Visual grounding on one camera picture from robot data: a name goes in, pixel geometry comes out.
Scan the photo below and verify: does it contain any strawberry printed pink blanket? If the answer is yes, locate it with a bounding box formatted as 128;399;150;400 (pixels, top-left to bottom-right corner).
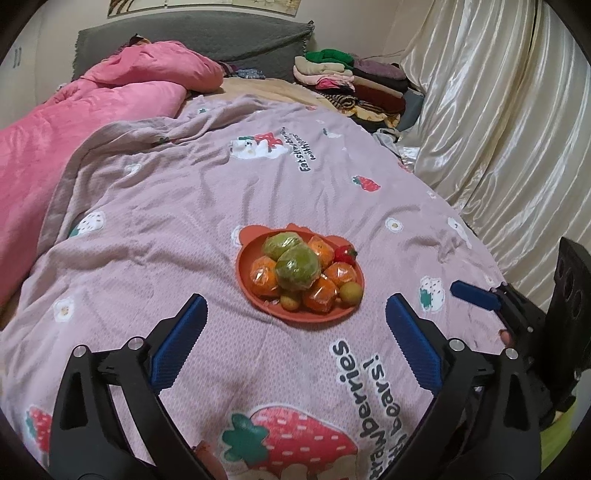
0;95;513;480

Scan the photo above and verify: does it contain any dark patterned cloth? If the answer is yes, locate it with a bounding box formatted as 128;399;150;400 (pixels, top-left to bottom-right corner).
222;62;269;81

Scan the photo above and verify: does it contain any pink duvet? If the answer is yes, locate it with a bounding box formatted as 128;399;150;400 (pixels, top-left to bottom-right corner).
0;41;225;305

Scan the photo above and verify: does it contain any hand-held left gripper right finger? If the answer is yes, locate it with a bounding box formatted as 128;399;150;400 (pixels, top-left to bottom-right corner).
385;294;541;480

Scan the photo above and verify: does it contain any grey blue pillow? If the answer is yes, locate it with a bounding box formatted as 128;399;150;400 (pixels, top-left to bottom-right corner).
399;90;426;134

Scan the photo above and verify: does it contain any cream satin curtain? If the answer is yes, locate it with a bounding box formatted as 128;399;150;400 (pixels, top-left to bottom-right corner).
397;0;591;305

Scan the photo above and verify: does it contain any orange plastic plate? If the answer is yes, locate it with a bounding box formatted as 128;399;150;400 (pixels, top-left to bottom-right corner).
231;223;365;321

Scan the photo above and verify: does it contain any grey headboard cover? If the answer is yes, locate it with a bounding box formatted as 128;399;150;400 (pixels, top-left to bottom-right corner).
71;10;317;86

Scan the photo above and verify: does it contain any beige bed sheet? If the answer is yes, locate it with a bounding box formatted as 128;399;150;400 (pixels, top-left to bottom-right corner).
185;76;342;112

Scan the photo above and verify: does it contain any wall painting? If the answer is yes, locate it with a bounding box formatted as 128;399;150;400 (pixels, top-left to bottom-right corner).
108;0;303;19

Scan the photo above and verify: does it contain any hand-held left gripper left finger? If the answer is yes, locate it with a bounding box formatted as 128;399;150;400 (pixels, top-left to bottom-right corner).
48;294;208;480

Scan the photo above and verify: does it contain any stack of folded clothes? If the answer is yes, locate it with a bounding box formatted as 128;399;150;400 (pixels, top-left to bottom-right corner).
292;48;411;130

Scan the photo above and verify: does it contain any plastic-wrapped orange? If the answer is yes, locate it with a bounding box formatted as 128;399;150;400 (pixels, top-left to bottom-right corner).
302;276;340;315
323;261;363;289
307;235;334;265
249;256;280;297

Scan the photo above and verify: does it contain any white crumpled cloth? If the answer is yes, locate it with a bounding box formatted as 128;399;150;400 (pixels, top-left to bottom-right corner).
372;127;409;153

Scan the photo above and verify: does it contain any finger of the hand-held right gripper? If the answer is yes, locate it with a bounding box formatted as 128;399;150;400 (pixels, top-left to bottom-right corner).
450;280;546;333

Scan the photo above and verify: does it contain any plastic-wrapped green fruit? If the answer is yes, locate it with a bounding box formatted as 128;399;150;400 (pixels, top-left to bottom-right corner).
276;244;322;291
262;232;305;261

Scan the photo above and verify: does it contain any person's right forearm green sleeve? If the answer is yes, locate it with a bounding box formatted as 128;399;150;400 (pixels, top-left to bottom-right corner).
538;397;583;472

